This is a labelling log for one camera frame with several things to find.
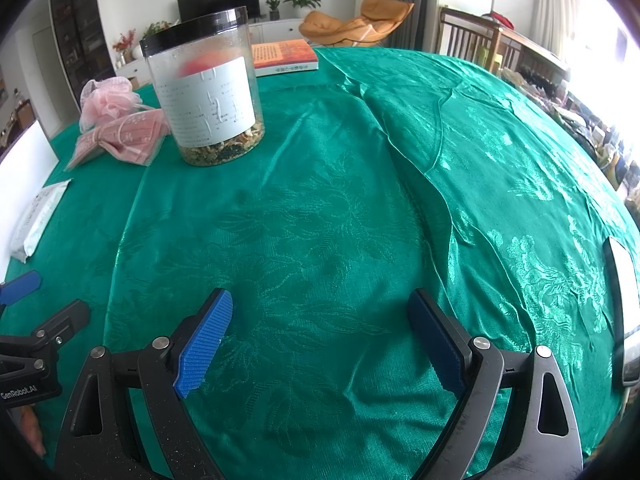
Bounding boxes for leafy plant with red blooms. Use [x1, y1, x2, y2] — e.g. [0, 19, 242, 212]
[142, 20, 173, 41]

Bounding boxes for red flowers in vase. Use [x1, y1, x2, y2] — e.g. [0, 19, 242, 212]
[112, 29, 137, 63]

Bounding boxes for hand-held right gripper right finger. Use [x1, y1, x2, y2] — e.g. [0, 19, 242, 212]
[406, 287, 585, 480]

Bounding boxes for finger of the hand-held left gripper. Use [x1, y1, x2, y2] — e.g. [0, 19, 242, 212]
[30, 299, 92, 348]
[0, 270, 41, 318]

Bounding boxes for pink face masks pack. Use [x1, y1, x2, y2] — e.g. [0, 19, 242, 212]
[65, 109, 172, 171]

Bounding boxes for wooden chair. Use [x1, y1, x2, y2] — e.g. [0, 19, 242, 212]
[439, 6, 503, 68]

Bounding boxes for pile of household clutter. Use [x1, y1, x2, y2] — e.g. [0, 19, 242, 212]
[500, 67, 640, 201]

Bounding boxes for white board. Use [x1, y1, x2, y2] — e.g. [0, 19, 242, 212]
[0, 119, 60, 281]

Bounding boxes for white rimmed panel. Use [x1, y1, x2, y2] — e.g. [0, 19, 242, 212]
[602, 236, 640, 388]

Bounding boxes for green tablecloth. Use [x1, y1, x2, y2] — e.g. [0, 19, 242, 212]
[0, 46, 640, 480]

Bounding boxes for dark glass display cabinet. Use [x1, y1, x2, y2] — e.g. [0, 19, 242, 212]
[48, 0, 117, 111]

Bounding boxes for large potted plant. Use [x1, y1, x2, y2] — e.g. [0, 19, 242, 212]
[282, 0, 327, 18]

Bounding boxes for orange lounge chair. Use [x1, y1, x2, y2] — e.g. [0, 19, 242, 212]
[299, 0, 416, 48]

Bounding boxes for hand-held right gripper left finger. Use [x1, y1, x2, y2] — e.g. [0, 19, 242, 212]
[54, 287, 234, 480]

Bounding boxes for person's left hand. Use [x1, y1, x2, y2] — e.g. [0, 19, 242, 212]
[20, 405, 48, 457]

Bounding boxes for white wet wipes pack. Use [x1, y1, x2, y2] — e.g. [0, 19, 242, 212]
[10, 180, 73, 263]

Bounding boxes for orange book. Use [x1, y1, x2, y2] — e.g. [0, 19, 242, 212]
[250, 38, 319, 78]

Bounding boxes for pink bath pouf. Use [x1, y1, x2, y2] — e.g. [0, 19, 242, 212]
[79, 76, 143, 133]

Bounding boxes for clear jar black lid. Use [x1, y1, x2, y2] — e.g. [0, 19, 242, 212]
[139, 6, 266, 167]

